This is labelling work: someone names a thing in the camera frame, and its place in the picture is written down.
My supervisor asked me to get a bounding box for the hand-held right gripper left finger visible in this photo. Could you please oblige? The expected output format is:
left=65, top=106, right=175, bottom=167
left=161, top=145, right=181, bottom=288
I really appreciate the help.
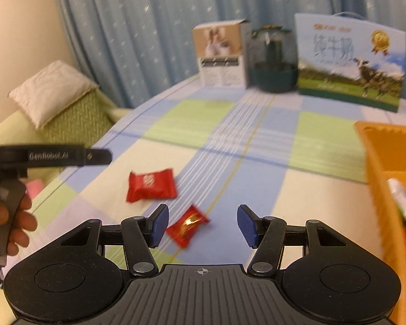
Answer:
left=59, top=204, right=170, bottom=277

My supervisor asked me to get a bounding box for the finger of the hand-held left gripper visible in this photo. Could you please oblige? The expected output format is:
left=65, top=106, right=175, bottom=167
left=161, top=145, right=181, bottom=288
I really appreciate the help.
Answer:
left=83, top=148, right=113, bottom=166

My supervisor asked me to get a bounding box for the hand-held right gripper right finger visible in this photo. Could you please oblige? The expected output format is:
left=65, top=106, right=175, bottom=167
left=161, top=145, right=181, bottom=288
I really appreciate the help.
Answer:
left=237, top=204, right=346, bottom=277

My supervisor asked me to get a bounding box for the red candy with gold print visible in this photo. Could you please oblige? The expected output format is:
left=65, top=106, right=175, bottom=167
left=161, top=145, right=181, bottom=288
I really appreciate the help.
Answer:
left=165, top=204, right=211, bottom=248

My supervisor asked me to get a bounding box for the square red candy packet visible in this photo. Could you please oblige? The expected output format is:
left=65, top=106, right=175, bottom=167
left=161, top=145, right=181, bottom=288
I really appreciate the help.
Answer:
left=127, top=168, right=177, bottom=203

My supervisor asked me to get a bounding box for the orange plastic tray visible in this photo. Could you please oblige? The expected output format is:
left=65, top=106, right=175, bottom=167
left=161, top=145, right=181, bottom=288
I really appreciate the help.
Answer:
left=353, top=121, right=406, bottom=325

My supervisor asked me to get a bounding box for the green and silver snack pouch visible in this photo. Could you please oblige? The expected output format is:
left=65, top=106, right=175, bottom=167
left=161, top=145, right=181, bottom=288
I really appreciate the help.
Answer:
left=387, top=178, right=406, bottom=226

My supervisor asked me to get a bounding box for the person's left hand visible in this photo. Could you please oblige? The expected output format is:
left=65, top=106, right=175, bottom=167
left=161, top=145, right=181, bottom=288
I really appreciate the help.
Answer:
left=0, top=192, right=38, bottom=256

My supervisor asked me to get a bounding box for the pink object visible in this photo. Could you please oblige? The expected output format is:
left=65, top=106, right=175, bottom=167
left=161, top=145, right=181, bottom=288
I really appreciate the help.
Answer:
left=25, top=179, right=43, bottom=197

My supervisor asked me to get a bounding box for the light green sofa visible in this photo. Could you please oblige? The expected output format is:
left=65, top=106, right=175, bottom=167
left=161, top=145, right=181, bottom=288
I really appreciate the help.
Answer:
left=0, top=88, right=133, bottom=193

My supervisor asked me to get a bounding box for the green zigzag cushion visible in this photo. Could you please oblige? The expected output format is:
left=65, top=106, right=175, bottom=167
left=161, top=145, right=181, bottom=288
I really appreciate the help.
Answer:
left=42, top=87, right=113, bottom=150

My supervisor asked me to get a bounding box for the cream pillow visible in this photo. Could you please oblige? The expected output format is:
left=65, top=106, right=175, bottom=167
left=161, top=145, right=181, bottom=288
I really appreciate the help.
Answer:
left=8, top=60, right=100, bottom=130

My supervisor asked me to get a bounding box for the checked tablecloth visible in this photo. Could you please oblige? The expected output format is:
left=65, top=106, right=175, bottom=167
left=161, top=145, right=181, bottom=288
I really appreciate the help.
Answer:
left=0, top=73, right=406, bottom=312

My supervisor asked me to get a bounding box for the blue star curtain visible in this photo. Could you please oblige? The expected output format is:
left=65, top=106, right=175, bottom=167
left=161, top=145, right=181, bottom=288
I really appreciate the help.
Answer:
left=52, top=0, right=406, bottom=111

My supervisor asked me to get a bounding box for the beige and white product box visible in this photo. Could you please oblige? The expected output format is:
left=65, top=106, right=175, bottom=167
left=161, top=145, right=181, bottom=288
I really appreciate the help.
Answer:
left=192, top=19, right=252, bottom=90

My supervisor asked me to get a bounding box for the dark green glass humidifier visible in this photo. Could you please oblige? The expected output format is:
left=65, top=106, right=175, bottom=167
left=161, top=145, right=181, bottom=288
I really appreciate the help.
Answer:
left=250, top=25, right=299, bottom=93

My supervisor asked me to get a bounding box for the milk carton box with cow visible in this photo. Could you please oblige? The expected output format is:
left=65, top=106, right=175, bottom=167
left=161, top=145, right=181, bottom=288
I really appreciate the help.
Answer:
left=294, top=12, right=406, bottom=113

